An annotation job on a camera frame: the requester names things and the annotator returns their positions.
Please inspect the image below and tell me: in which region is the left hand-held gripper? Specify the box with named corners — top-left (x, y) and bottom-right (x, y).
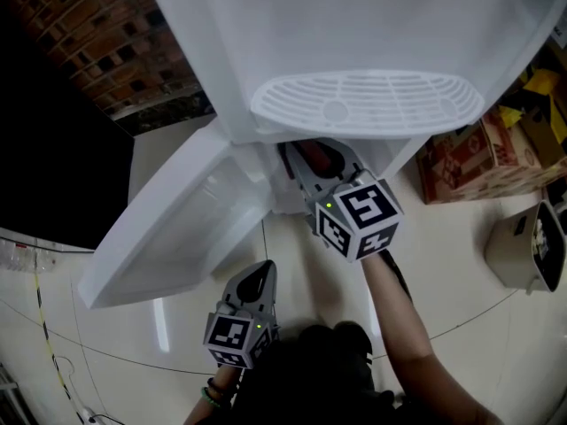
top-left (203, 259), bottom-right (279, 370)

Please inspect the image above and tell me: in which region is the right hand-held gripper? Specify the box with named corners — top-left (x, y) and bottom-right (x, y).
top-left (285, 138), bottom-right (404, 263)

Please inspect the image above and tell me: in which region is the red-brown object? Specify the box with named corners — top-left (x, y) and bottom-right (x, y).
top-left (287, 138), bottom-right (346, 177)

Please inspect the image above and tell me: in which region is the white water dispenser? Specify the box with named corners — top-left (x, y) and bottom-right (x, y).
top-left (141, 0), bottom-right (567, 216)

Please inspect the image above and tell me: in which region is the person's right forearm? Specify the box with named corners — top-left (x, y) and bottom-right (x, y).
top-left (361, 252), bottom-right (506, 425)

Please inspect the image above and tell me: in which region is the person's left forearm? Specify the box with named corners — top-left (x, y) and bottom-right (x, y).
top-left (183, 363), bottom-right (245, 425)

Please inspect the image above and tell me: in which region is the white cabinet door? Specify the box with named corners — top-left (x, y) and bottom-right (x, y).
top-left (77, 117), bottom-right (278, 310)

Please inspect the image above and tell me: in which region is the white drip tray grille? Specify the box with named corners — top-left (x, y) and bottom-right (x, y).
top-left (250, 69), bottom-right (485, 139)

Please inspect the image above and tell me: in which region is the person's black clothing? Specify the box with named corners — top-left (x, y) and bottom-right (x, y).
top-left (221, 321), bottom-right (417, 425)

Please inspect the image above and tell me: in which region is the red printed cardboard box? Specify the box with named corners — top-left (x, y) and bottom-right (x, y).
top-left (416, 111), bottom-right (567, 205)

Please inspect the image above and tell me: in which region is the beige trash bin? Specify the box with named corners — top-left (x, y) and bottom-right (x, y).
top-left (483, 199), bottom-right (567, 295)

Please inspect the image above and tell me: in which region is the brown box with yellow tape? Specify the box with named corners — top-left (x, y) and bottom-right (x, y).
top-left (491, 42), bottom-right (567, 170)

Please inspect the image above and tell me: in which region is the grey metal rack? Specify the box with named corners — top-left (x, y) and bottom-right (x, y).
top-left (0, 363), bottom-right (27, 425)

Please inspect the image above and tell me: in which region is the white paper label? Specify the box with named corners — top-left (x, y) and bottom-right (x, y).
top-left (548, 22), bottom-right (567, 49)

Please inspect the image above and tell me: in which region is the dark cord bracelet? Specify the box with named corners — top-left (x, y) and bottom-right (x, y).
top-left (206, 376), bottom-right (236, 402)

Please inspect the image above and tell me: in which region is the green bead bracelet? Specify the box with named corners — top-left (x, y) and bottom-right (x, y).
top-left (199, 386), bottom-right (222, 411)

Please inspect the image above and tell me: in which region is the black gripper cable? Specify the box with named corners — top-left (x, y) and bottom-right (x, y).
top-left (383, 250), bottom-right (416, 305)

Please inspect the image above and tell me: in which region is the yellow and black cable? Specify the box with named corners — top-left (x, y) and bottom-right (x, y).
top-left (34, 272), bottom-right (85, 420)

